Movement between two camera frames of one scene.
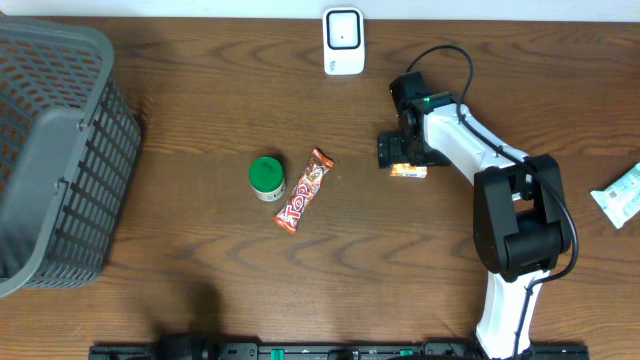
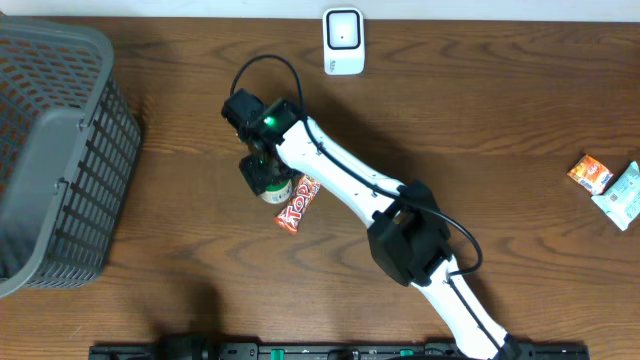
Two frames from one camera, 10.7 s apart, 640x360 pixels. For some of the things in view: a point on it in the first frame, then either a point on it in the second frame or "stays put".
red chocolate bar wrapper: x=305 y=191 stays put
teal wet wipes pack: x=620 y=201 stays put
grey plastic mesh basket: x=69 y=144 stays put
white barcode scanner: x=343 y=33 stays put
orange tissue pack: x=408 y=170 -> x=592 y=174
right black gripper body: x=401 y=149 -> x=262 y=172
